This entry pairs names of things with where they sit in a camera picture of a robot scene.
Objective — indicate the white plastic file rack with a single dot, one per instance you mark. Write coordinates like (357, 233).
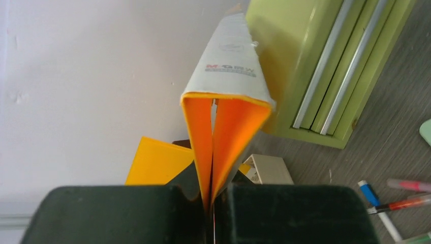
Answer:
(262, 169)

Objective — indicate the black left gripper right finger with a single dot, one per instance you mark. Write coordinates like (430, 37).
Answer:
(251, 213)

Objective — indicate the thick orange binder folder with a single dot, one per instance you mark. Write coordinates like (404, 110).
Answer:
(225, 102)

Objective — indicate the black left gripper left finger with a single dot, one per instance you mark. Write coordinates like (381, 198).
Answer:
(170, 213)

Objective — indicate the pink highlighter pen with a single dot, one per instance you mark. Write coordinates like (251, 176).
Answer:
(417, 186)

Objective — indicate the green metal drawer cabinet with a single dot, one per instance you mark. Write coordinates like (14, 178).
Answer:
(321, 61)

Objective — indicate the mint green clipboard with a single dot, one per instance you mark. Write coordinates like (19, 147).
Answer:
(425, 131)

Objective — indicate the thin orange folder in rack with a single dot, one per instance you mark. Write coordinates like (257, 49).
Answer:
(158, 163)

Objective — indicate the orange red marker pen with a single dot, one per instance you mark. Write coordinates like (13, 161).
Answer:
(409, 203)

